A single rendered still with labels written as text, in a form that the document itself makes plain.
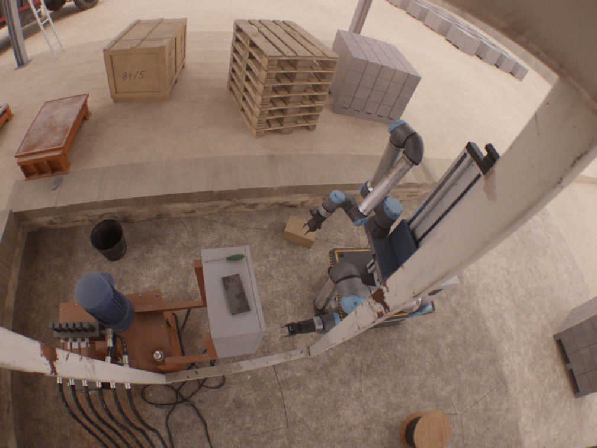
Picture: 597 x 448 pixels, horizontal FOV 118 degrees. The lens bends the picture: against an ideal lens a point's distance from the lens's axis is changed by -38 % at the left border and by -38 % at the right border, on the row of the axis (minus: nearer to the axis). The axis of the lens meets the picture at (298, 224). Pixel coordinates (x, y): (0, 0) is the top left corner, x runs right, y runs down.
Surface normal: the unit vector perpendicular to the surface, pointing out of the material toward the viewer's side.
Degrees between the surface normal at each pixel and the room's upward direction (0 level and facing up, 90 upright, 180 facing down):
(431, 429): 0
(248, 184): 0
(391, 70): 90
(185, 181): 0
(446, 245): 100
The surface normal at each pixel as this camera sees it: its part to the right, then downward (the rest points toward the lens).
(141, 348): 0.21, -0.56
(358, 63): 0.05, 0.83
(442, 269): -0.97, 0.18
